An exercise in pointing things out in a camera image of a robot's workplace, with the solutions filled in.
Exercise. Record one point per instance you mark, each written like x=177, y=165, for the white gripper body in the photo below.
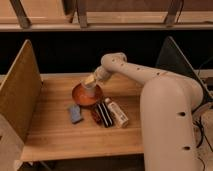
x=101, y=74

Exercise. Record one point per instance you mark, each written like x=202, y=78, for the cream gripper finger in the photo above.
x=90, y=80

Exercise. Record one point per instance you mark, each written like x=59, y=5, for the translucent white ceramic cup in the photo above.
x=90, y=90

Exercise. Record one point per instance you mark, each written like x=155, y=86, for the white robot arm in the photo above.
x=167, y=103

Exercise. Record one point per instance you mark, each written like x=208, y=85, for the orange ceramic bowl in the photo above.
x=84, y=98

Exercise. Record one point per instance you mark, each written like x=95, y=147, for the black striped box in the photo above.
x=105, y=114

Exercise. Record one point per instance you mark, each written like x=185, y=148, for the blue sponge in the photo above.
x=75, y=114

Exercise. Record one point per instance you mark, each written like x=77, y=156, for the dark red small object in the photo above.
x=96, y=116

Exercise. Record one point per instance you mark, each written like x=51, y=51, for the white bottle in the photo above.
x=117, y=112

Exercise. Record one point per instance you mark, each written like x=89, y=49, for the wooden side panel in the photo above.
x=19, y=92

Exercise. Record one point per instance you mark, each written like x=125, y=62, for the dark right side panel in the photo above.
x=171, y=58

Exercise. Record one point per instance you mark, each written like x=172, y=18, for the wooden shelf rail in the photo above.
x=105, y=15

